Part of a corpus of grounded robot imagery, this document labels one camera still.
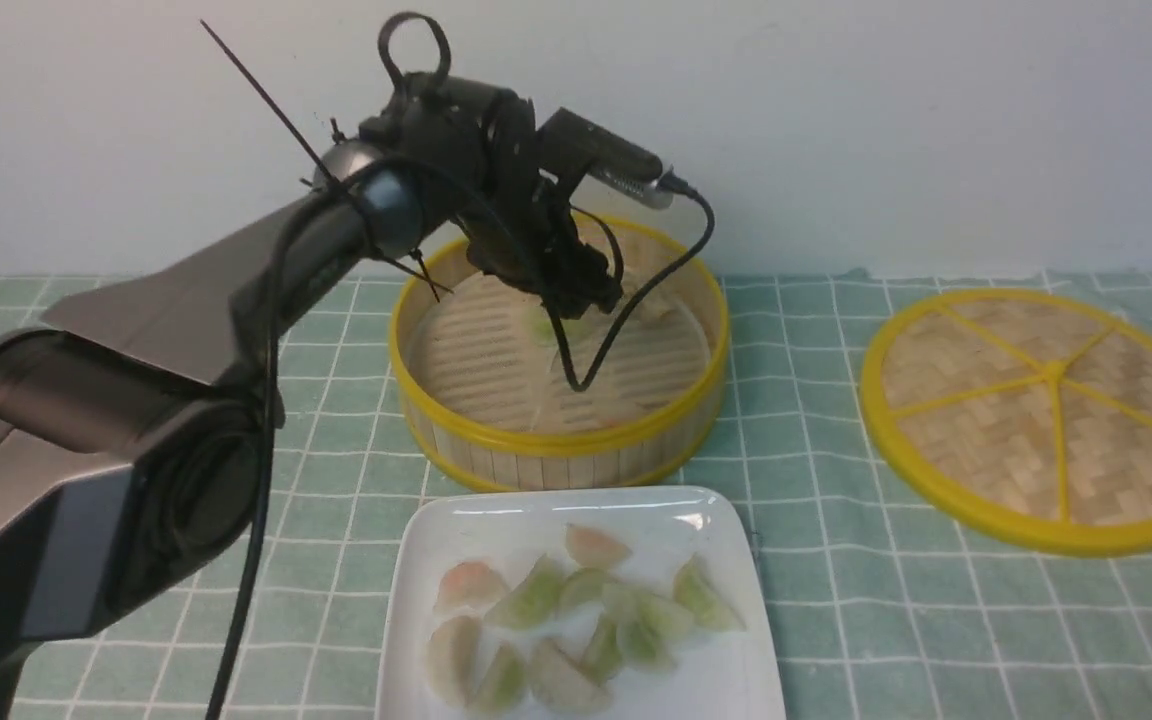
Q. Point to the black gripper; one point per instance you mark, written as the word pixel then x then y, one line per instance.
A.
pixel 519 224

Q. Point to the green pink steamed dumpling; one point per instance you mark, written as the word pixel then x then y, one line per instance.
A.
pixel 561 325

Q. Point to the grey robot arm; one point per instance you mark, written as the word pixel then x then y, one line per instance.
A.
pixel 137 419

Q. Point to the pink dumpling plate top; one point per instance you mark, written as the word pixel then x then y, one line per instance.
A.
pixel 593 548

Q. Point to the pink dumpling on plate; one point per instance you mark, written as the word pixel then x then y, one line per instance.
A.
pixel 470 584

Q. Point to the light green dumpling on plate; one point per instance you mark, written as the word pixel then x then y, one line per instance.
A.
pixel 532 601

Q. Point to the white square plate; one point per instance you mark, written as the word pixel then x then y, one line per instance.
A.
pixel 718 675

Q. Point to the green dumpling plate right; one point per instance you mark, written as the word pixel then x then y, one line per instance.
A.
pixel 693 590

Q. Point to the green dumpling plate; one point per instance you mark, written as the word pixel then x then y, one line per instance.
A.
pixel 503 687
pixel 649 624
pixel 602 659
pixel 693 590

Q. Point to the pale dumpling on plate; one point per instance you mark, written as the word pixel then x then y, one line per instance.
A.
pixel 449 661

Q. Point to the green dumpling plate lower centre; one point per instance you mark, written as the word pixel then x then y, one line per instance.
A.
pixel 602 659

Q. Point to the pale dumpling plate bottom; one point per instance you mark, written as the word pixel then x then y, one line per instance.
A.
pixel 559 684

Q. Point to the green dumpling plate bottom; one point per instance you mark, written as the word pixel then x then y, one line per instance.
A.
pixel 503 687

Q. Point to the bamboo steamer basket yellow rims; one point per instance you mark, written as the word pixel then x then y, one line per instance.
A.
pixel 483 392

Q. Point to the black zip tie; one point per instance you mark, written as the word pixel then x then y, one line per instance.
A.
pixel 266 100

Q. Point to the woven bamboo steamer lid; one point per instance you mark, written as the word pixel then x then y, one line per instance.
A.
pixel 1022 414

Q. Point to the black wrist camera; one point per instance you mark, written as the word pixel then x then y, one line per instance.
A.
pixel 573 148

